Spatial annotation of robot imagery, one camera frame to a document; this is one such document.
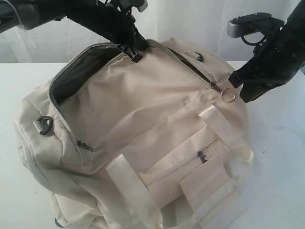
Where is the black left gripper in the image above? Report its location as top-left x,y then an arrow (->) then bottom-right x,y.
67,0 -> 149,63

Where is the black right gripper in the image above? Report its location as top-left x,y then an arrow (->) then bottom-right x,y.
229,23 -> 303,103

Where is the cream fabric duffel bag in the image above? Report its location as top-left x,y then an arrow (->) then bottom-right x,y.
15,38 -> 254,229

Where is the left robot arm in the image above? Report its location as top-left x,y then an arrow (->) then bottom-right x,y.
0,0 -> 148,62

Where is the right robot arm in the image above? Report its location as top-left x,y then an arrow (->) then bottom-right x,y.
227,0 -> 305,103

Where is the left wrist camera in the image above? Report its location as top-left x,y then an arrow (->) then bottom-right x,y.
131,0 -> 148,12

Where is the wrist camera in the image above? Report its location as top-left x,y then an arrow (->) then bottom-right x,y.
227,12 -> 285,46
131,0 -> 148,12

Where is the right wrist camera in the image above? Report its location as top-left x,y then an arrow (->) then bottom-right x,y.
227,12 -> 285,46

